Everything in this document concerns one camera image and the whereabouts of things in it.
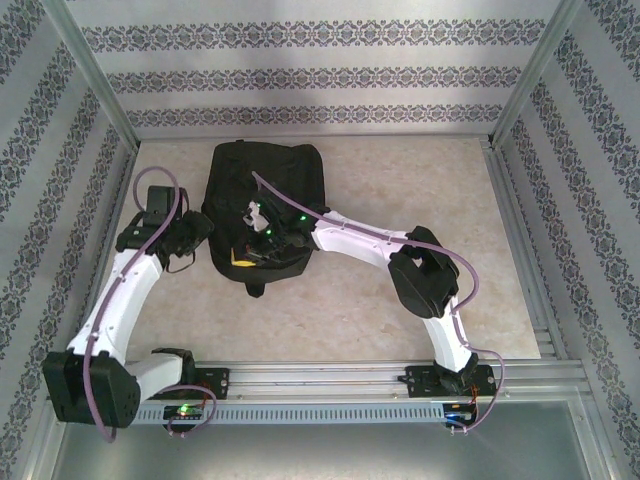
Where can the black backpack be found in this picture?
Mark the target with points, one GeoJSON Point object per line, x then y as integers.
{"type": "Point", "coordinates": [270, 170]}

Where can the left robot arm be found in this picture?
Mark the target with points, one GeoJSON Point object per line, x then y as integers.
{"type": "Point", "coordinates": [130, 290]}

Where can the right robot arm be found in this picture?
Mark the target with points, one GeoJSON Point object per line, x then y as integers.
{"type": "Point", "coordinates": [350, 240]}

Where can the left controller board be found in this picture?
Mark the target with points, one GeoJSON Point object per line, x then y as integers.
{"type": "Point", "coordinates": [185, 411]}

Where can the controller board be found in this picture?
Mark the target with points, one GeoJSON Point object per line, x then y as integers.
{"type": "Point", "coordinates": [185, 411]}
{"type": "Point", "coordinates": [457, 414]}

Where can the grey metal sheet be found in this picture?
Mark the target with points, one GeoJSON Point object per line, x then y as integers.
{"type": "Point", "coordinates": [320, 455]}

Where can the right controller board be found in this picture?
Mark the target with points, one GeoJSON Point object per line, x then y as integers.
{"type": "Point", "coordinates": [457, 414]}

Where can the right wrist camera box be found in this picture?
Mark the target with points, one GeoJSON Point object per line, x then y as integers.
{"type": "Point", "coordinates": [255, 217]}

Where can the aluminium side rail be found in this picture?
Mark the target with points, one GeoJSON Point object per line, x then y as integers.
{"type": "Point", "coordinates": [521, 235]}
{"type": "Point", "coordinates": [127, 170]}

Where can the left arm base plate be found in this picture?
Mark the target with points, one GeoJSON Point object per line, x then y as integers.
{"type": "Point", "coordinates": [215, 382]}

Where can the aluminium mounting rail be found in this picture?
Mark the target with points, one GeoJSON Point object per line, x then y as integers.
{"type": "Point", "coordinates": [320, 380]}

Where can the aluminium corner post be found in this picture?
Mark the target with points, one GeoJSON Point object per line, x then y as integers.
{"type": "Point", "coordinates": [90, 65]}
{"type": "Point", "coordinates": [535, 70]}

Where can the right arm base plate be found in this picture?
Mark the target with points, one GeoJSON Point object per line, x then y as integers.
{"type": "Point", "coordinates": [422, 382]}

